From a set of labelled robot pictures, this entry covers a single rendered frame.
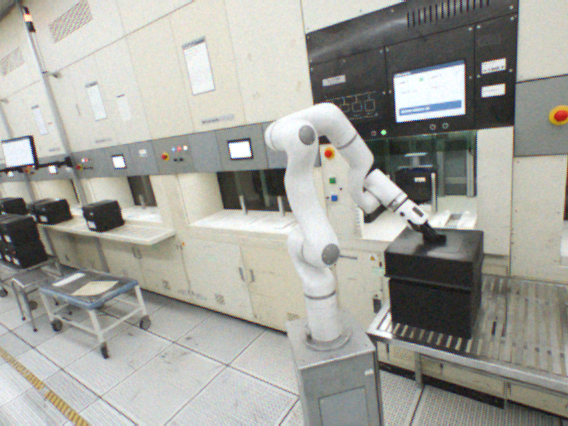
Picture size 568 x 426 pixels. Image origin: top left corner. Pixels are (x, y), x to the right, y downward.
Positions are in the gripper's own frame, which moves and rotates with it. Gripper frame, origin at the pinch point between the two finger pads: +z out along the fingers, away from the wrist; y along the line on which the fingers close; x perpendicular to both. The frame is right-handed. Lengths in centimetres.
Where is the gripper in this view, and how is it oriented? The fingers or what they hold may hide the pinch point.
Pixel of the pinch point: (431, 234)
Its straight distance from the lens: 135.2
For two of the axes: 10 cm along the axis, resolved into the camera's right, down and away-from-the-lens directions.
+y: 5.8, -3.1, 7.5
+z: 6.7, 7.0, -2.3
